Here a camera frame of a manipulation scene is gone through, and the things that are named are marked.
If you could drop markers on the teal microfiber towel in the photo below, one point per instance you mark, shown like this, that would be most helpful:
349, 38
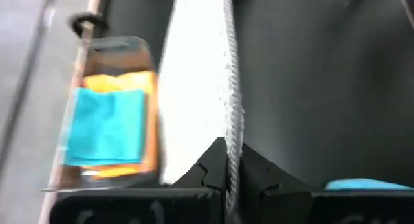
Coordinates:
106, 127

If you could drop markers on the orange microfiber towel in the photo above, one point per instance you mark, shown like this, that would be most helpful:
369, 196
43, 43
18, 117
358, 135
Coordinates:
129, 80

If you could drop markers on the light blue microfiber towel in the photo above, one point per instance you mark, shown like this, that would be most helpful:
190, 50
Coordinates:
362, 184

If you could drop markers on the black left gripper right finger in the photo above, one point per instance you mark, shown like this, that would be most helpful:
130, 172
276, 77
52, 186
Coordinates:
255, 175

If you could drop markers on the clear plastic bin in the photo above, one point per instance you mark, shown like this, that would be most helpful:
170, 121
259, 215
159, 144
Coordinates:
113, 55

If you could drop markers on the light grey microfiber towel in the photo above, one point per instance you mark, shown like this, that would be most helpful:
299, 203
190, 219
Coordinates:
194, 88

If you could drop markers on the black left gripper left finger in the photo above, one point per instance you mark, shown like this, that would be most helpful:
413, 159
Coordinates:
210, 172

